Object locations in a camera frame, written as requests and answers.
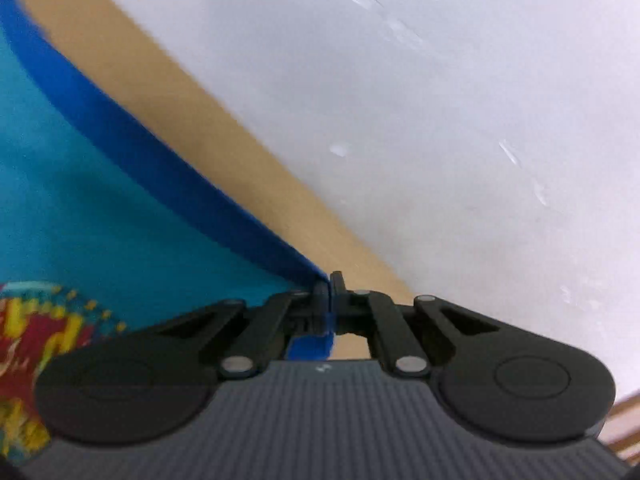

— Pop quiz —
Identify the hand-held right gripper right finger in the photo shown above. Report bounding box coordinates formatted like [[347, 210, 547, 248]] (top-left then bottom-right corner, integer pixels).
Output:
[[330, 271, 502, 380]]

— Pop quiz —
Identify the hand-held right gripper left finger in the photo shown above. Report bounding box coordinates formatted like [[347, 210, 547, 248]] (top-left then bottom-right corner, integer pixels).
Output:
[[157, 277, 331, 380]]

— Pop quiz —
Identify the colourful printed blue cloth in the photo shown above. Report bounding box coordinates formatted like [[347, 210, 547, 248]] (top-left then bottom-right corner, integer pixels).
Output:
[[0, 0, 337, 468]]

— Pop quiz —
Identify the wooden chair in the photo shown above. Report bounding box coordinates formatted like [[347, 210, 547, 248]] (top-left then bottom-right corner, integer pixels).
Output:
[[597, 392, 640, 467]]

